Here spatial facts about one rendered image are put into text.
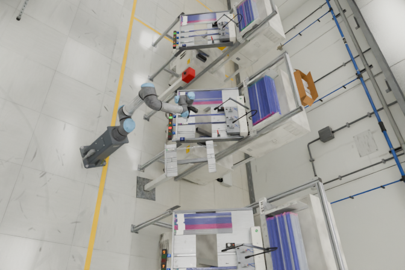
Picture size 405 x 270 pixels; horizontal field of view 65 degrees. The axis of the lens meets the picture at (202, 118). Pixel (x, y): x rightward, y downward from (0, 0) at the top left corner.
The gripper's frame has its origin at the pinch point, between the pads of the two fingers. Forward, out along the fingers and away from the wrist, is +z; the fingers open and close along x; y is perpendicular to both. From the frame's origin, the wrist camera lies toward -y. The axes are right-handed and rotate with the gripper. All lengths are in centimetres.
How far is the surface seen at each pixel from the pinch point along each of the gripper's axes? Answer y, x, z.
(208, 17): -29, -182, 3
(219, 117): -36.4, -6.9, 5.2
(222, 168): -56, 20, 69
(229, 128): -44.8, 12.2, -3.2
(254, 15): -77, -139, -41
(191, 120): -7.6, -5.1, 12.9
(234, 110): -51, -11, -5
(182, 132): 1.7, 10.3, 15.4
